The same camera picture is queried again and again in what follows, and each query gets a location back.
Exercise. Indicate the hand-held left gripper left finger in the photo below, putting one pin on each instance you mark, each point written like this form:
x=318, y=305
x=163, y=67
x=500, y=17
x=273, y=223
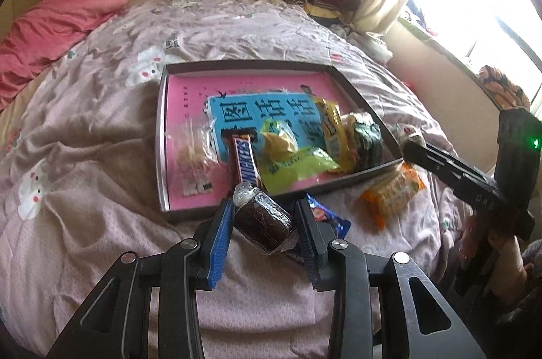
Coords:
x=220, y=240

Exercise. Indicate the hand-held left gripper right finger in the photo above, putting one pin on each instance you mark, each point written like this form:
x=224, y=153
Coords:
x=308, y=242

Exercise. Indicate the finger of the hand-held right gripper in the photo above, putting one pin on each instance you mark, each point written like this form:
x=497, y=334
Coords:
x=444, y=166

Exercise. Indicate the dark brown cake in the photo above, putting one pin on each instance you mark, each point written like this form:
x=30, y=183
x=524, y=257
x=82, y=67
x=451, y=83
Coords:
x=264, y=223

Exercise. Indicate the small white snack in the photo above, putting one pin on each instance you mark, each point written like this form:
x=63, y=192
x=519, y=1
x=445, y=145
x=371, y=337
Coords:
x=408, y=132

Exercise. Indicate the green yellow snack packet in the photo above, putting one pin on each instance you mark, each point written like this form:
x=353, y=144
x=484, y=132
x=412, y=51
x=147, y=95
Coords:
x=296, y=168

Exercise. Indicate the brown chocolate bar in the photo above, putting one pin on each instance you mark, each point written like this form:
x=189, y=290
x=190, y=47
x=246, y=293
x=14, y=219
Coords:
x=244, y=160

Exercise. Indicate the clear cracker packet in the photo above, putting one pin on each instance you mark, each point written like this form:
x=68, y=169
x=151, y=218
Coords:
x=192, y=160

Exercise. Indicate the green snack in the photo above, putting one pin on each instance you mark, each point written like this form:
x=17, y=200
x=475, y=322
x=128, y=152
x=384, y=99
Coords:
x=364, y=139

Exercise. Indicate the yellow stick snack packet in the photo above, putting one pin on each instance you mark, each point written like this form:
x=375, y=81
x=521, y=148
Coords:
x=332, y=130

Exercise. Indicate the grey tray with pink print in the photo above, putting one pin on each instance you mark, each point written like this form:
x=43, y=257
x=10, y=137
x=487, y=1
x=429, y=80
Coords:
x=186, y=96

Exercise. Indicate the person's right forearm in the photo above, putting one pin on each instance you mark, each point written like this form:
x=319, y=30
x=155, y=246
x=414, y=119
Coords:
x=531, y=299

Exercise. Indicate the person's right hand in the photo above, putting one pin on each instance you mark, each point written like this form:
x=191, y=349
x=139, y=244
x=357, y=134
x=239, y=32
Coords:
x=506, y=261

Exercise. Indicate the blue cookie packet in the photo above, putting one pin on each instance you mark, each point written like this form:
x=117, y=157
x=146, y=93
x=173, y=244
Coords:
x=328, y=217

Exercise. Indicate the orange snack packet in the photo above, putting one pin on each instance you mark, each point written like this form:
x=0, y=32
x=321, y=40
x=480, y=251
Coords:
x=391, y=191

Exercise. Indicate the orange floral cloth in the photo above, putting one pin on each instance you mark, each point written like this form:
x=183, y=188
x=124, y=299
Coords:
x=504, y=86

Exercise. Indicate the white crumpled cloth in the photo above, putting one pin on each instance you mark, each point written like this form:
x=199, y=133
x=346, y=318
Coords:
x=372, y=43

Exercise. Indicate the lilac printed quilt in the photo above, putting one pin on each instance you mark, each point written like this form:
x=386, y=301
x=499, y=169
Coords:
x=84, y=172

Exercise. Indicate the window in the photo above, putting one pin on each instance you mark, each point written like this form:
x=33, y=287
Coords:
x=512, y=12

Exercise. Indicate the pink blanket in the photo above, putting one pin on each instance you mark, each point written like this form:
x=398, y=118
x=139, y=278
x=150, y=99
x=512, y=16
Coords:
x=55, y=16

